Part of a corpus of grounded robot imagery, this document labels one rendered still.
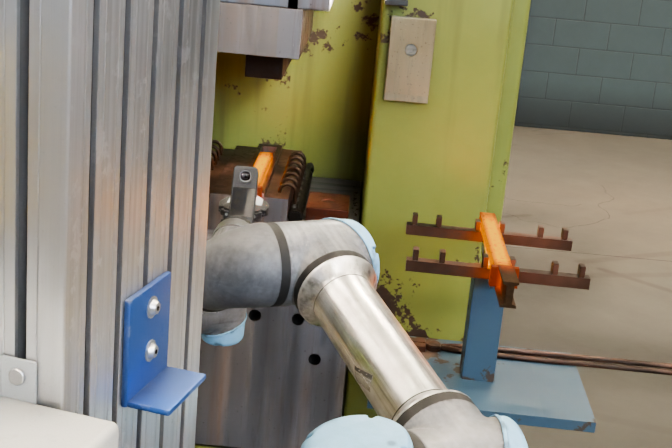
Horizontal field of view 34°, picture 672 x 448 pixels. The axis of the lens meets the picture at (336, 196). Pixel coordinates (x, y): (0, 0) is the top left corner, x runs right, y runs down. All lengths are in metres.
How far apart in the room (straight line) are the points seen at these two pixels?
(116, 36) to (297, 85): 1.84
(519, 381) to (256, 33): 0.82
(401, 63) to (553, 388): 0.70
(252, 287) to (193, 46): 0.61
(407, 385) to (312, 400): 0.97
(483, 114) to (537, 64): 5.96
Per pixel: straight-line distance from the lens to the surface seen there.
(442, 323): 2.37
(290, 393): 2.22
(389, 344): 1.32
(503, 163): 2.73
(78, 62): 0.71
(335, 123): 2.59
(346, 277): 1.42
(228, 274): 1.44
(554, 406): 2.01
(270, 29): 2.08
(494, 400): 1.99
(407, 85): 2.21
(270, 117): 2.60
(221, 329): 1.85
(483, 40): 2.22
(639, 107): 8.41
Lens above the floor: 1.59
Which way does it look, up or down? 16 degrees down
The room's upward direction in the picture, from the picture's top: 5 degrees clockwise
